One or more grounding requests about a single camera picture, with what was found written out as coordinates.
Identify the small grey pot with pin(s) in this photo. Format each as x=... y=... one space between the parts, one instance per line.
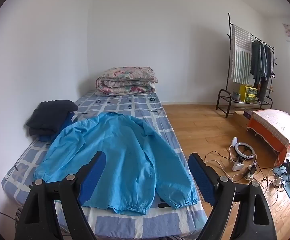
x=236 y=96

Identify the white power strip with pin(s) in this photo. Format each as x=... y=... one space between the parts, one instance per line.
x=248 y=177

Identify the folded floral quilt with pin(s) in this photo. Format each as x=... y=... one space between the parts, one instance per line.
x=125 y=80

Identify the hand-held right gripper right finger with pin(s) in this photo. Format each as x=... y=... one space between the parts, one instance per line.
x=202 y=180

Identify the light blue jacket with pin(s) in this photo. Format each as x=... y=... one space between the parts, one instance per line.
x=125 y=150

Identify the bed with blue checked sheet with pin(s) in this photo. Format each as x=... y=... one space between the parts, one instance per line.
x=145 y=105

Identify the striped hanging blanket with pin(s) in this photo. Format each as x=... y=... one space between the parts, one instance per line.
x=241 y=55

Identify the yellow crate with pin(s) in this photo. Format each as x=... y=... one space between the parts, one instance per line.
x=247 y=93

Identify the black clothes rack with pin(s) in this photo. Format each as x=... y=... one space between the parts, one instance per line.
x=229 y=20

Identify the dark teal hanging clothes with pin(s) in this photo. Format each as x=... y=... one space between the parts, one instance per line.
x=257 y=60

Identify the folded dark navy clothes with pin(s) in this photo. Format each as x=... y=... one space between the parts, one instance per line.
x=50 y=115

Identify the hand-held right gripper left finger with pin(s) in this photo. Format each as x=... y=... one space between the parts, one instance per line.
x=92 y=177

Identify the cardboard box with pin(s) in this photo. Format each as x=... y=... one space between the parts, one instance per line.
x=240 y=120

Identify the dark grey hanging garment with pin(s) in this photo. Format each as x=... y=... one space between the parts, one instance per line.
x=262 y=92

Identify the black phone holder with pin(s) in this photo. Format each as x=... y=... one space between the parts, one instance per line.
x=288 y=166

